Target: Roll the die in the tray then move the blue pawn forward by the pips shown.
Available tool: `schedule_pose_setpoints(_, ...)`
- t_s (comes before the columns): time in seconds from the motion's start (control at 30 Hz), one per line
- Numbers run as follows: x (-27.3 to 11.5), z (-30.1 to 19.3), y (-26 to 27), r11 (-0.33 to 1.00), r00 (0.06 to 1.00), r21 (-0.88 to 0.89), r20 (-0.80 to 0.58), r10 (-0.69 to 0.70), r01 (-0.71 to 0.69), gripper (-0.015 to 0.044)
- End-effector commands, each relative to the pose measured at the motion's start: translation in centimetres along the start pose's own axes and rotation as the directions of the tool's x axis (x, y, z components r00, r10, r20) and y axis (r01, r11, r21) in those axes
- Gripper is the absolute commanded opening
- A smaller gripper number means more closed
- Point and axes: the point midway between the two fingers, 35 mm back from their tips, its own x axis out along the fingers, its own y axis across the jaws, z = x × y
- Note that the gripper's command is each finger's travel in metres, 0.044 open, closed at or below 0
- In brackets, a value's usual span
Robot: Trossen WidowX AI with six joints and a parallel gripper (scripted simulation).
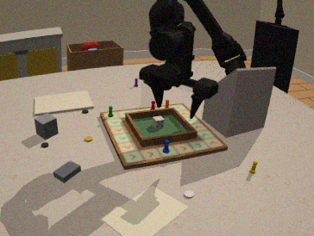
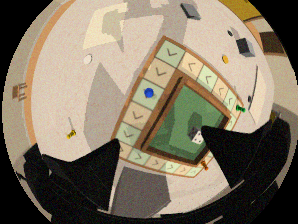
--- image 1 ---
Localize green pawn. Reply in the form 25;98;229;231
108;106;114;117

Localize blue pawn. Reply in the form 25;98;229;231
163;140;169;153

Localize white die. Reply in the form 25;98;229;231
152;116;164;129

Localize yellow game pawn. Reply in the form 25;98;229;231
249;160;258;174

